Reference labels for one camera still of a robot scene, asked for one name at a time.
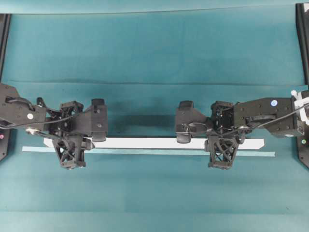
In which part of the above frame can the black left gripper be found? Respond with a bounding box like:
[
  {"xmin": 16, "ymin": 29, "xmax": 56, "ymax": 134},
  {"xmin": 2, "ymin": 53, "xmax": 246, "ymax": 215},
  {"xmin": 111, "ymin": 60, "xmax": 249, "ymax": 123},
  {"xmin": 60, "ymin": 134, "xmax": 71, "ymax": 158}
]
[{"xmin": 47, "ymin": 99, "xmax": 108, "ymax": 142}]

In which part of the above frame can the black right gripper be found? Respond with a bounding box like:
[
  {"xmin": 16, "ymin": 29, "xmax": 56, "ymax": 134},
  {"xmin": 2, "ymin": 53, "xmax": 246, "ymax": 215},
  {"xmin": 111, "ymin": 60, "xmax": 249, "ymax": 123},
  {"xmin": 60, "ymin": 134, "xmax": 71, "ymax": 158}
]
[{"xmin": 175, "ymin": 101, "xmax": 238, "ymax": 143}]

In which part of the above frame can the white wooden board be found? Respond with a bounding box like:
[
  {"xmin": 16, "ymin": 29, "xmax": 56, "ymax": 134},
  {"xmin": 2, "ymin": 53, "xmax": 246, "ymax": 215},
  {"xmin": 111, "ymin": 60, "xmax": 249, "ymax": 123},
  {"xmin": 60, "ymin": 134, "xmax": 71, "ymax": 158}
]
[{"xmin": 43, "ymin": 138, "xmax": 265, "ymax": 150}]

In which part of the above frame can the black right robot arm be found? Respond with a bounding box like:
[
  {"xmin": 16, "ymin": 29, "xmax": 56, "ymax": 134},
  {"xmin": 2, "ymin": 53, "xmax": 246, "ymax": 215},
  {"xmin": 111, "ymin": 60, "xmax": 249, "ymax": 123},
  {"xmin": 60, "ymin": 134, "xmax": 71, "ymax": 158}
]
[{"xmin": 175, "ymin": 90, "xmax": 309, "ymax": 144}]

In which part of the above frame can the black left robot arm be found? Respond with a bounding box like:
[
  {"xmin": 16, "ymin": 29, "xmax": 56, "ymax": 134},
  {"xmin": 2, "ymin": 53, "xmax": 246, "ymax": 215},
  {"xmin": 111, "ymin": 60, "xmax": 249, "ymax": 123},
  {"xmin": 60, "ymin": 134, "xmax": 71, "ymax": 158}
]
[{"xmin": 0, "ymin": 84, "xmax": 108, "ymax": 142}]

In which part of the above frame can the teal table cloth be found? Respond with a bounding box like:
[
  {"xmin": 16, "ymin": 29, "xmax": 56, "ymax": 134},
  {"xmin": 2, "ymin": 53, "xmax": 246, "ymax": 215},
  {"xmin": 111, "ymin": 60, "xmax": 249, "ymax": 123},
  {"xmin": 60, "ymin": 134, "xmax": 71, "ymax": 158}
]
[{"xmin": 0, "ymin": 0, "xmax": 309, "ymax": 232}]

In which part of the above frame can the light blue tape strip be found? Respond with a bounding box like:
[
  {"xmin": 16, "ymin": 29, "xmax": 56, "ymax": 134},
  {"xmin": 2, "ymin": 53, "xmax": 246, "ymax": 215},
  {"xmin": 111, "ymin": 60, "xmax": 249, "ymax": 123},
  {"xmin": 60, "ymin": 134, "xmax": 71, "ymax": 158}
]
[{"xmin": 22, "ymin": 146, "xmax": 275, "ymax": 158}]

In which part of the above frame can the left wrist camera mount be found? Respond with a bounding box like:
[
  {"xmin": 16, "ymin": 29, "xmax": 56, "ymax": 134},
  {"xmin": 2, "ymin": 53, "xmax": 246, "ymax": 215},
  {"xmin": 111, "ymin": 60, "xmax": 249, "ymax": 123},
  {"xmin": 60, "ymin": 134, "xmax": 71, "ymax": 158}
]
[{"xmin": 52, "ymin": 135, "xmax": 95, "ymax": 170}]

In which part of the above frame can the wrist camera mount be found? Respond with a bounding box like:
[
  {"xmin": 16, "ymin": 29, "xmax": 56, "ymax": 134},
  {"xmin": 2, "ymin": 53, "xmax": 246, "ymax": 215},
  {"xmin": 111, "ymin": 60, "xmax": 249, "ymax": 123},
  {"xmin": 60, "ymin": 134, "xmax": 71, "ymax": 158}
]
[
  {"xmin": 52, "ymin": 135, "xmax": 95, "ymax": 170},
  {"xmin": 205, "ymin": 135, "xmax": 244, "ymax": 170}
]

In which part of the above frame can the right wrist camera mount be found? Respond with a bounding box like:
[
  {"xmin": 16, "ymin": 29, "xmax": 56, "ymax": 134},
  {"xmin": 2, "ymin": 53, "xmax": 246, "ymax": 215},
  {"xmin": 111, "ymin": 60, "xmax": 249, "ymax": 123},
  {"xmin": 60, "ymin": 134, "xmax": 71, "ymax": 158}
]
[{"xmin": 205, "ymin": 135, "xmax": 244, "ymax": 170}]

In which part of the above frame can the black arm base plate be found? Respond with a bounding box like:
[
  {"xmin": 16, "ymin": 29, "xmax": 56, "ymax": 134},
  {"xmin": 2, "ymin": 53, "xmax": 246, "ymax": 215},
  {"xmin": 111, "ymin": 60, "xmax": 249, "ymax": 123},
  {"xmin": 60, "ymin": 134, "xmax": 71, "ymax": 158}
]
[{"xmin": 0, "ymin": 129, "xmax": 17, "ymax": 163}]

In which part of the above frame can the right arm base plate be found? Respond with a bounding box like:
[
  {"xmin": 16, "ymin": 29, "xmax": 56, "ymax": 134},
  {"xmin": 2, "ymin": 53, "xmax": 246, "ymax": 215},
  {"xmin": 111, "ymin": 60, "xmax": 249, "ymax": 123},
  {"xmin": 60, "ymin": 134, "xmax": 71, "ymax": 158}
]
[{"xmin": 296, "ymin": 135, "xmax": 309, "ymax": 170}]

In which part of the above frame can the black metal frame rail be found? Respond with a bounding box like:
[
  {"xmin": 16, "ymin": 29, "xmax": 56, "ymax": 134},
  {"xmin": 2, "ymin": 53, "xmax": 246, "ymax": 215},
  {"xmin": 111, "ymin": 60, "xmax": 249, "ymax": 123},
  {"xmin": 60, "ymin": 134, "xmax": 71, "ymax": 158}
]
[{"xmin": 0, "ymin": 14, "xmax": 12, "ymax": 78}]

